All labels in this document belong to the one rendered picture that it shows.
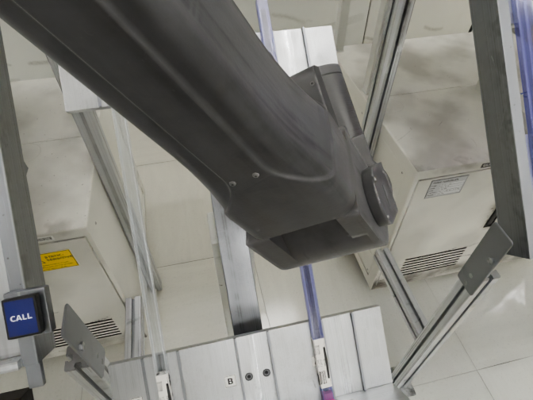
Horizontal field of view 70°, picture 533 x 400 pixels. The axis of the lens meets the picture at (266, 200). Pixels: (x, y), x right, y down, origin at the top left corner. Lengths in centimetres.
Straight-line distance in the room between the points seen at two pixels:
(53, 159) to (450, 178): 98
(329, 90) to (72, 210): 72
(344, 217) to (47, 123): 108
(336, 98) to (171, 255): 131
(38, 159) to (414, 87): 105
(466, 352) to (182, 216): 115
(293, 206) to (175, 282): 131
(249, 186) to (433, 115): 103
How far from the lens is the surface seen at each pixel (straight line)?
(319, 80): 28
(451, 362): 145
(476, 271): 80
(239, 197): 18
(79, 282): 105
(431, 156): 103
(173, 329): 140
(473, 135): 115
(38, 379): 69
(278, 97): 16
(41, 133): 118
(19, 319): 59
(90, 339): 69
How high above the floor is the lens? 124
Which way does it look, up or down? 48 degrees down
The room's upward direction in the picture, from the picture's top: straight up
